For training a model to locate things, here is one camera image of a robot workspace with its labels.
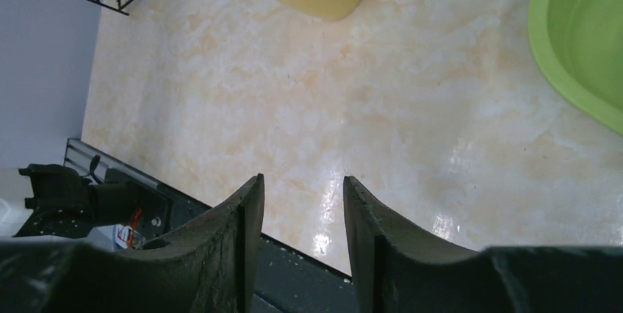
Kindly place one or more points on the green plastic tub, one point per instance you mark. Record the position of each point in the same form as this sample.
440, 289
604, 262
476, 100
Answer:
577, 44

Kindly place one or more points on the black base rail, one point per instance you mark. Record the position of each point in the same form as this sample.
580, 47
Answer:
260, 273

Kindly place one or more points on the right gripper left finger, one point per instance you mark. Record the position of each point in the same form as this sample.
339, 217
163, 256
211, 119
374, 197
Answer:
74, 276

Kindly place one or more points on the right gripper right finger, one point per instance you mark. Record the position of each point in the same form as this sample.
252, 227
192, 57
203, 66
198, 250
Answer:
398, 266

